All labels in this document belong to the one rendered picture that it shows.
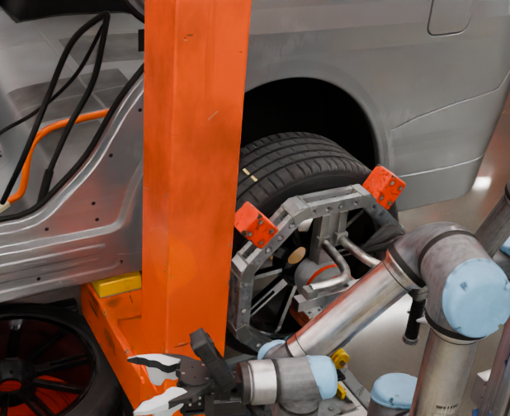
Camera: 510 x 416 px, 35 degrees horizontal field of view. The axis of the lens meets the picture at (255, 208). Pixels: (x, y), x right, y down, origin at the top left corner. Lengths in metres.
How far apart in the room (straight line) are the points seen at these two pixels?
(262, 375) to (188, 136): 0.53
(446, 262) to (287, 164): 0.90
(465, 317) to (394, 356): 2.08
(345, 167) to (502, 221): 0.44
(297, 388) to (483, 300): 0.34
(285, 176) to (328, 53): 0.45
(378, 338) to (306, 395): 2.10
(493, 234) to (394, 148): 0.69
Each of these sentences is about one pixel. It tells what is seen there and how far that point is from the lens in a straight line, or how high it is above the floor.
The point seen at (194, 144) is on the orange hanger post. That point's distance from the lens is 1.67.
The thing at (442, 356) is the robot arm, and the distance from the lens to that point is 1.46.
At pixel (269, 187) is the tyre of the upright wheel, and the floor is 1.14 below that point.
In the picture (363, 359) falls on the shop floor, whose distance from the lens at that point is 3.39.
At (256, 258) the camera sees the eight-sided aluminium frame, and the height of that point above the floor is 0.99.
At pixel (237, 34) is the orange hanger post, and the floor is 1.66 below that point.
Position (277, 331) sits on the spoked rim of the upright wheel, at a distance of 2.47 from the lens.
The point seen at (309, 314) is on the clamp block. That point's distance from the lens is 2.01.
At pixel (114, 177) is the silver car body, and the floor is 1.07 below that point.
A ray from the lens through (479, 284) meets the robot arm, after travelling 1.34.
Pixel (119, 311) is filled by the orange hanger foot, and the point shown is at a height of 0.68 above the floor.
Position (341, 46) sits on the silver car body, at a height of 1.39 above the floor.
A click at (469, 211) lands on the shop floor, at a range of 4.57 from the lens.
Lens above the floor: 2.18
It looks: 31 degrees down
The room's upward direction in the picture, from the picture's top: 5 degrees clockwise
